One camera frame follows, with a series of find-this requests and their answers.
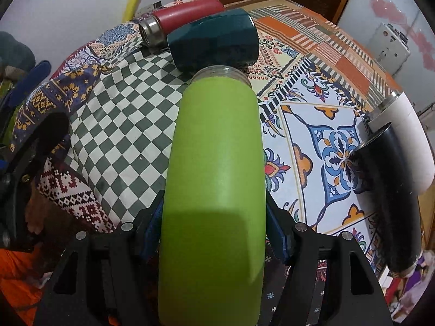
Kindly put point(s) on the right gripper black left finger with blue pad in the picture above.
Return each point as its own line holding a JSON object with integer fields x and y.
{"x": 108, "y": 278}

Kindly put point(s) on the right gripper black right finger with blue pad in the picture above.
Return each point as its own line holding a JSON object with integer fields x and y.
{"x": 329, "y": 280}

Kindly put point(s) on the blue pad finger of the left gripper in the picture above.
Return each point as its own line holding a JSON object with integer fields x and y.
{"x": 25, "y": 86}

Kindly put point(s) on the green bottle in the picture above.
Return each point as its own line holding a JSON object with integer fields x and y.
{"x": 212, "y": 250}

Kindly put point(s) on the dark teal cup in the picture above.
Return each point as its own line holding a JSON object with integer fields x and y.
{"x": 225, "y": 38}

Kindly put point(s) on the black bottle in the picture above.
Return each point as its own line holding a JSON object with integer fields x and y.
{"x": 386, "y": 173}

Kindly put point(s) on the red thermos bottle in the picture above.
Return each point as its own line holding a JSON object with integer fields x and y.
{"x": 155, "y": 28}

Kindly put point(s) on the white bottle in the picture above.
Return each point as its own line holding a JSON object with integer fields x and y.
{"x": 397, "y": 110}

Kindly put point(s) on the patchwork patterned cloth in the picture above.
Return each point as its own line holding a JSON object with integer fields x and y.
{"x": 122, "y": 100}

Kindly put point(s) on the frosted wardrobe with hearts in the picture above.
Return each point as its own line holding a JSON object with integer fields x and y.
{"x": 361, "y": 18}

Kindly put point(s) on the striped patchwork bed mat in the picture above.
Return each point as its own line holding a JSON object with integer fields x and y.
{"x": 306, "y": 58}

